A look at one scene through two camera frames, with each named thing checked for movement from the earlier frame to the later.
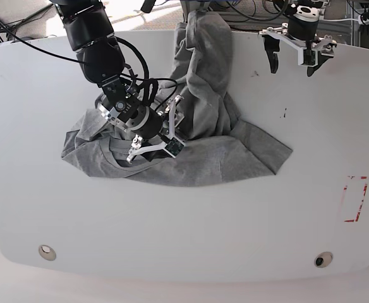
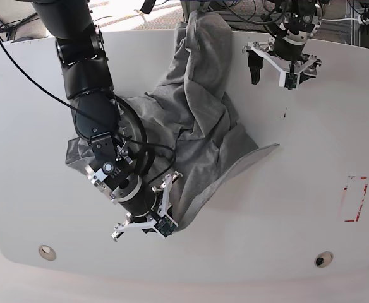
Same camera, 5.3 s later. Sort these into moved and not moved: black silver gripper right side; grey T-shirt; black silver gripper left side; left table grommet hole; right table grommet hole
Moved: black silver gripper left side; grey T-shirt; black silver gripper right side
Not moved: right table grommet hole; left table grommet hole
